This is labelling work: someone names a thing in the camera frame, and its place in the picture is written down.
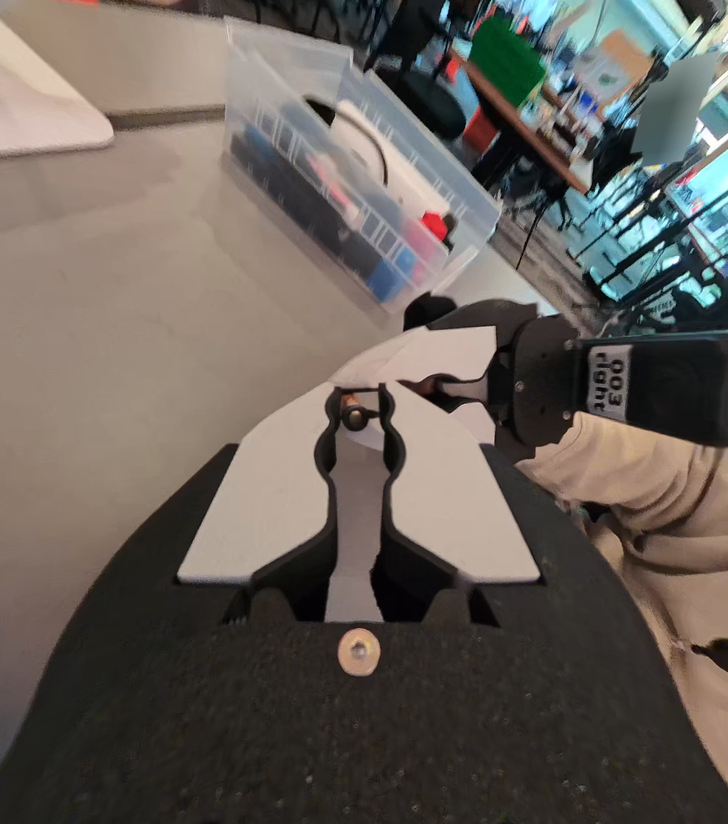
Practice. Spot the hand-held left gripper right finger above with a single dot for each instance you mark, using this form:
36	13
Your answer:
460	515

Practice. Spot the black round stool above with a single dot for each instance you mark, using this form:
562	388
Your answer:
435	103

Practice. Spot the blue single-stud block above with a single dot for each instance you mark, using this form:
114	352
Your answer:
391	277

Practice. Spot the grey desk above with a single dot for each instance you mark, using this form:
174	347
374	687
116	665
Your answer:
80	322

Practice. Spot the person's right hand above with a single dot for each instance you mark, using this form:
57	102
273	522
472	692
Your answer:
428	385

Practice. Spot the clear plastic storage box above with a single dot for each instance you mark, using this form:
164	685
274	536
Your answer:
287	83

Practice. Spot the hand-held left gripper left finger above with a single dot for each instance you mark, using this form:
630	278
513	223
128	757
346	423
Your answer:
254	515

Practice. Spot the white packet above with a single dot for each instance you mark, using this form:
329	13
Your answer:
402	167

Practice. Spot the person's right forearm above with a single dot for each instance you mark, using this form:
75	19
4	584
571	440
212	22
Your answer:
647	476

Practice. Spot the white clamp plate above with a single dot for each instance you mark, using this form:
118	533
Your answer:
29	109

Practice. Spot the green bin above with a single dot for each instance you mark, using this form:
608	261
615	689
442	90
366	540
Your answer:
505	58

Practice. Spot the red box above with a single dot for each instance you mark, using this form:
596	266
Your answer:
481	129

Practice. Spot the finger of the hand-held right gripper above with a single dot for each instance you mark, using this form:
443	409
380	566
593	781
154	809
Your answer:
441	351
470	415

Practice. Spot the red two-stud block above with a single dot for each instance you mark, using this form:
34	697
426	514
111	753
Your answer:
435	226

